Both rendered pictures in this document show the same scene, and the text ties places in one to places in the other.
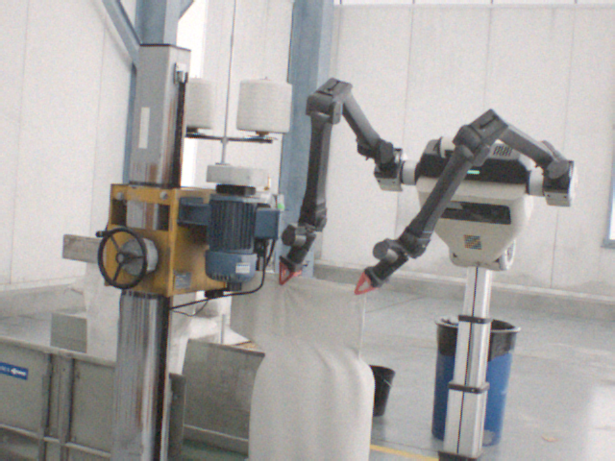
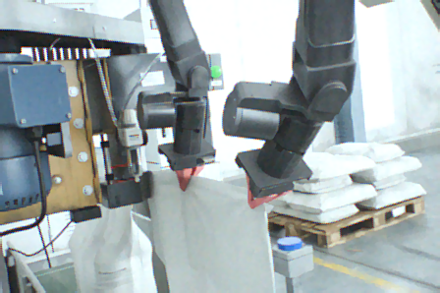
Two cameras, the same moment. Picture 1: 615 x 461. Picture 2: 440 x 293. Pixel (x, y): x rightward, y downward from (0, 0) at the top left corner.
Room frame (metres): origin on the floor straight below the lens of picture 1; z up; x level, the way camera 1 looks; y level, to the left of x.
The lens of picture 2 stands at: (2.17, -0.54, 1.23)
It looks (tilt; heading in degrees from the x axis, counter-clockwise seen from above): 6 degrees down; 33
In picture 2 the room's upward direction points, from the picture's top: 7 degrees counter-clockwise
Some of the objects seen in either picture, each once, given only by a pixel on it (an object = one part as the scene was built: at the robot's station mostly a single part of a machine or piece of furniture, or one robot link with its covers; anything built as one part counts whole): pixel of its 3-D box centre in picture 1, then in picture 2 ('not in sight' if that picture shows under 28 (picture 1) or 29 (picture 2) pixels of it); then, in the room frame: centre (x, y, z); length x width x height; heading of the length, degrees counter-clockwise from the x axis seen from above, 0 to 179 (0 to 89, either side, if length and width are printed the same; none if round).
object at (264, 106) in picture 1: (263, 107); not in sight; (2.79, 0.16, 1.61); 0.17 x 0.17 x 0.17
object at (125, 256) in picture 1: (121, 257); not in sight; (2.54, 0.52, 1.13); 0.18 x 0.11 x 0.18; 64
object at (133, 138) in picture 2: not in sight; (134, 145); (2.94, 0.18, 1.14); 0.05 x 0.04 x 0.16; 154
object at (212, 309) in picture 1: (215, 302); (379, 167); (6.40, 0.60, 0.44); 0.68 x 0.44 x 0.15; 154
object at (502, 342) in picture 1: (472, 379); not in sight; (4.98, -0.99, 0.32); 0.51 x 0.48 x 0.65; 154
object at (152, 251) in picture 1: (137, 255); not in sight; (2.61, 0.48, 1.14); 0.11 x 0.06 x 0.11; 64
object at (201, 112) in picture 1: (193, 103); not in sight; (2.91, 0.39, 1.61); 0.15 x 0.14 x 0.17; 64
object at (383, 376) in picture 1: (369, 390); not in sight; (5.36, -0.45, 0.13); 0.30 x 0.30 x 0.26
